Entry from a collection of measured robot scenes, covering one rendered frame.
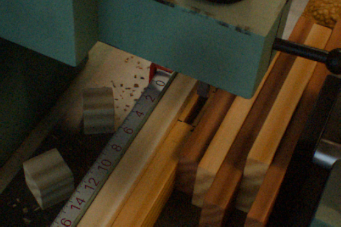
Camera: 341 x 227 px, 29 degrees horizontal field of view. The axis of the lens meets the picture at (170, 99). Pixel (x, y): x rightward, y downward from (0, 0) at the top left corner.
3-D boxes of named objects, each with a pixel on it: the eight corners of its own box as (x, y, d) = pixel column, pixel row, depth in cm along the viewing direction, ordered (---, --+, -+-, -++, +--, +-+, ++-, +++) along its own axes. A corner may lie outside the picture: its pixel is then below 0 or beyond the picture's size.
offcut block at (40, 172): (42, 210, 66) (39, 190, 63) (25, 182, 68) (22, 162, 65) (75, 194, 68) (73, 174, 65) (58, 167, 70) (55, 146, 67)
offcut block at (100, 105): (84, 134, 73) (83, 111, 70) (83, 112, 75) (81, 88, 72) (114, 132, 73) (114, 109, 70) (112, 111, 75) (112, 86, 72)
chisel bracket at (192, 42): (248, 115, 52) (267, 38, 46) (93, 53, 55) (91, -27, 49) (278, 57, 57) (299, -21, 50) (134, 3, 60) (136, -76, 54)
